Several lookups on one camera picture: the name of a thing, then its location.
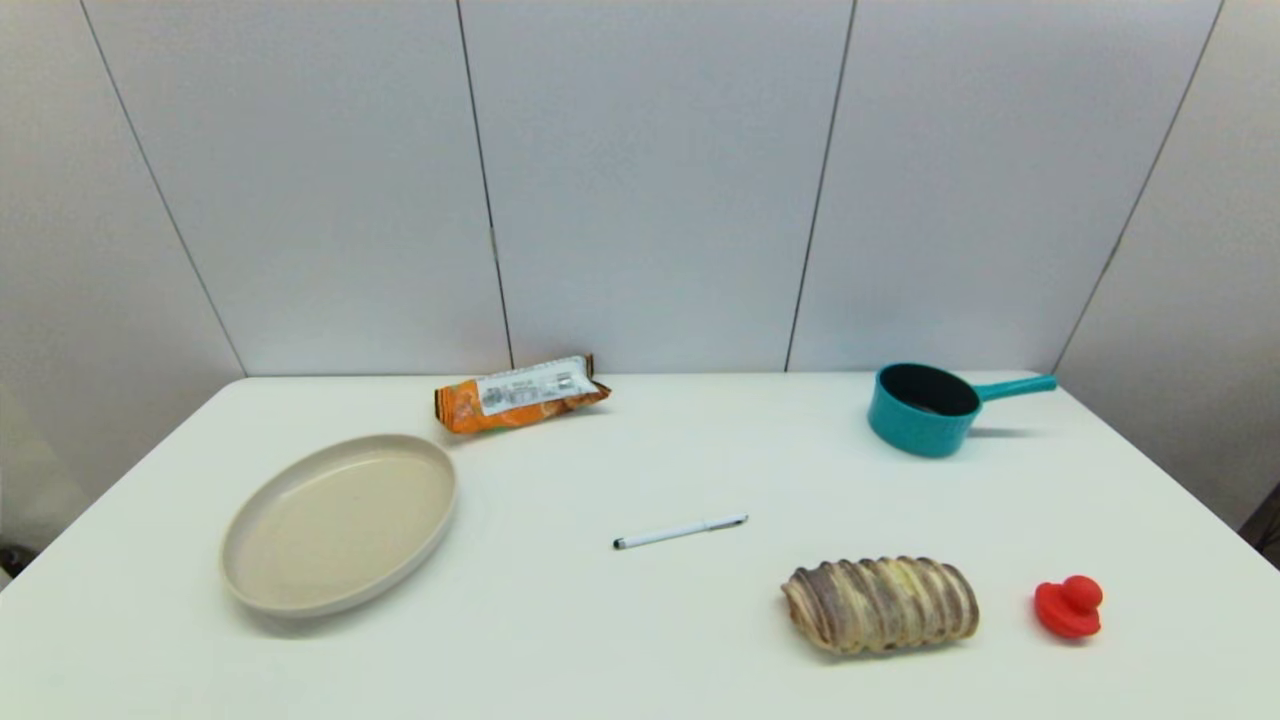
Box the white pen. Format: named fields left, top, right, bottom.
left=613, top=514, right=749, bottom=551

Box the orange snack packet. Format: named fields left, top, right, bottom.
left=433, top=354, right=612, bottom=436

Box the teal saucepan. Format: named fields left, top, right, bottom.
left=867, top=362, right=1058, bottom=459

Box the beige oval plate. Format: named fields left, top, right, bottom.
left=221, top=433, right=459, bottom=619

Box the striped bread loaf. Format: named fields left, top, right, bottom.
left=781, top=556, right=981, bottom=657

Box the red rubber duck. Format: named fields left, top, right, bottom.
left=1034, top=574, right=1105, bottom=640

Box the dark brown background object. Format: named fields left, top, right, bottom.
left=1240, top=485, right=1280, bottom=566

